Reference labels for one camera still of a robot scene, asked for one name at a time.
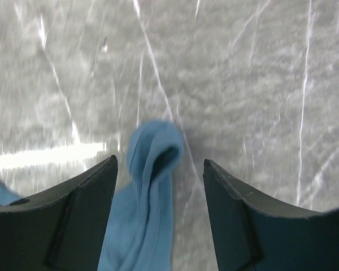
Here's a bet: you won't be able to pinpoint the teal tank top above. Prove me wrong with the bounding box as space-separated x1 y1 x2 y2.
0 120 185 271

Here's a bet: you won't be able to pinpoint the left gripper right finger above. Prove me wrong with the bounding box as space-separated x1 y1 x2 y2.
203 159 339 270

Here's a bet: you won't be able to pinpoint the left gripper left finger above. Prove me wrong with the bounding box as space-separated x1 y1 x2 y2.
0 156 118 270

